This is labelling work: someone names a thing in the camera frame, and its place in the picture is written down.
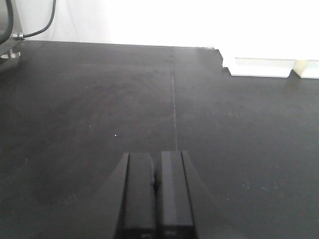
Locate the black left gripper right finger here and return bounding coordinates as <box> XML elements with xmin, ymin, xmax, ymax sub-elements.
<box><xmin>155</xmin><ymin>151</ymin><xmax>196</xmax><ymax>239</ymax></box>

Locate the middle white storage bin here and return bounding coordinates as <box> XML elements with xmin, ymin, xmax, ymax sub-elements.
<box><xmin>293</xmin><ymin>60</ymin><xmax>319</xmax><ymax>79</ymax></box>

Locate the white storage bin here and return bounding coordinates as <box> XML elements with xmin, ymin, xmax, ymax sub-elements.
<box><xmin>293</xmin><ymin>60</ymin><xmax>319</xmax><ymax>79</ymax></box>
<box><xmin>222</xmin><ymin>57</ymin><xmax>295</xmax><ymax>78</ymax></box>

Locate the left white storage bin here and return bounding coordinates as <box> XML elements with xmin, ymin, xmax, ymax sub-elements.
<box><xmin>222</xmin><ymin>57</ymin><xmax>295</xmax><ymax>78</ymax></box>

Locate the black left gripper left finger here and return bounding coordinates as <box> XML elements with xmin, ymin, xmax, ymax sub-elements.
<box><xmin>113</xmin><ymin>153</ymin><xmax>156</xmax><ymax>239</ymax></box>

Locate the metal equipment base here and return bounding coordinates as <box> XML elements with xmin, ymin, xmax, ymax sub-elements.
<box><xmin>0</xmin><ymin>0</ymin><xmax>23</xmax><ymax>73</ymax></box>

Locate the black cable on wall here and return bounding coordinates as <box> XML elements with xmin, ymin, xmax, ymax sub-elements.
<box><xmin>0</xmin><ymin>0</ymin><xmax>57</xmax><ymax>45</ymax></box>

